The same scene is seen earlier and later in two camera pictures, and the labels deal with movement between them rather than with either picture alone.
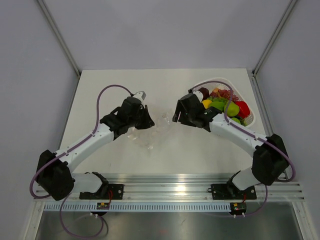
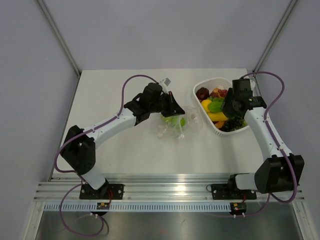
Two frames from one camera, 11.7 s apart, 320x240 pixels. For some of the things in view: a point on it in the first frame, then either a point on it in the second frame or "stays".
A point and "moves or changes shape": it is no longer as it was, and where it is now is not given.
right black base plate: x=230 y=191 stays
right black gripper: x=180 y=108 to x=226 y=104
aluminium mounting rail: x=197 y=186 stays
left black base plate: x=115 y=192 stays
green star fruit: x=232 y=109 moves or changes shape
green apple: x=236 y=120 to x=177 y=120
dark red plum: x=205 y=93 stays
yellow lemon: x=206 y=103 stays
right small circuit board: x=238 y=208 stays
